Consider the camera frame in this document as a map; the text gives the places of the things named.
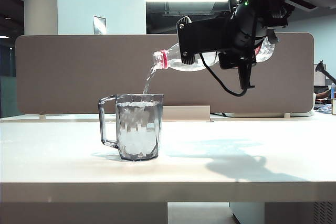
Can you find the clear water bottle red label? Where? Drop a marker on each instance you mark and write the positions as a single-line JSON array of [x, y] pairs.
[[173, 60]]

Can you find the small blue bottle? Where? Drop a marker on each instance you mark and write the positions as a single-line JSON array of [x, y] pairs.
[[333, 91]]

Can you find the clear grey faceted plastic mug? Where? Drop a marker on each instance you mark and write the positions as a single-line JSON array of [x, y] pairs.
[[139, 129]]

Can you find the black wrist camera mount box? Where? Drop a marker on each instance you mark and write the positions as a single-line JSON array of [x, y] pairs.
[[202, 37]]

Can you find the brown fabric desk partition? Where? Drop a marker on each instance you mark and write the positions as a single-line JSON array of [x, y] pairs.
[[78, 74]]

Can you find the flat white desk device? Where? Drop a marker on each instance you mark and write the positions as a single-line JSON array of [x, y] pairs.
[[254, 115]]

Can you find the teal office divider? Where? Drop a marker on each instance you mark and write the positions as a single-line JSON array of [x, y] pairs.
[[7, 98]]

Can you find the grey cabinet with vents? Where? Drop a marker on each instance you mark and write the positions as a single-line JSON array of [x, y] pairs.
[[288, 213]]

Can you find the person's bare forearm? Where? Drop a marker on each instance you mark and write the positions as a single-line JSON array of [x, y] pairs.
[[324, 95]]

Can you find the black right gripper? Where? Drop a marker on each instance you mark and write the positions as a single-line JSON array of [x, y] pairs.
[[244, 30]]

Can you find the framed sign on pillar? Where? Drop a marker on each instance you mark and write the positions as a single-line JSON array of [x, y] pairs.
[[99, 24]]

